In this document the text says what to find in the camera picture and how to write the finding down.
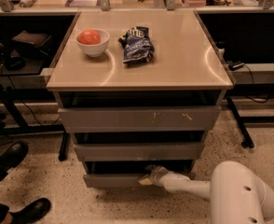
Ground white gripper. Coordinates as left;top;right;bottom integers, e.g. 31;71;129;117
138;165;177;187

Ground grey drawer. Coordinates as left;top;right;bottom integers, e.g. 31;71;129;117
58;105;221;133
83;160;195;188
74;142;204;161

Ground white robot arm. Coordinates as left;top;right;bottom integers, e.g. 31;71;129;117
138;161;274;224

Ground grey drawer cabinet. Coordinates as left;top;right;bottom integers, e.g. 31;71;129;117
46;9;236;189

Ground black table leg left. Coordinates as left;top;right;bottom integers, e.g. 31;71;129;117
58;133;70;161

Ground black table leg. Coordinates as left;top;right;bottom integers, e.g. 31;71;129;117
226;97;254;148
58;133;70;161

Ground black table leg right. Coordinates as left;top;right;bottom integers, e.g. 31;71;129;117
226;97;254;148

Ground black shoe near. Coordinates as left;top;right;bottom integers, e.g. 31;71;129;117
11;198;51;224

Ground black shoe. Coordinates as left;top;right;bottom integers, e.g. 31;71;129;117
0;141;28;182
11;198;51;224

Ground blue chip bag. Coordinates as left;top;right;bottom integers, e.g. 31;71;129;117
118;26;155;64

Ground black shoe far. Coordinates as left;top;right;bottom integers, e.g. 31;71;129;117
0;141;28;182

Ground white ceramic bowl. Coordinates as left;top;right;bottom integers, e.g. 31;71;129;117
75;29;110;57

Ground black power adapter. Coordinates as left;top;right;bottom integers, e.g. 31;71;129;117
227;61;244;71

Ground red apple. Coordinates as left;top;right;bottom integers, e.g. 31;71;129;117
77;29;101;45

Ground black headphones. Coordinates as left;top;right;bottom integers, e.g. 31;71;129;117
4;56;25;71

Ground dark box on shelf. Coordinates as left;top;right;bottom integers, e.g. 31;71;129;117
11;31;52;59

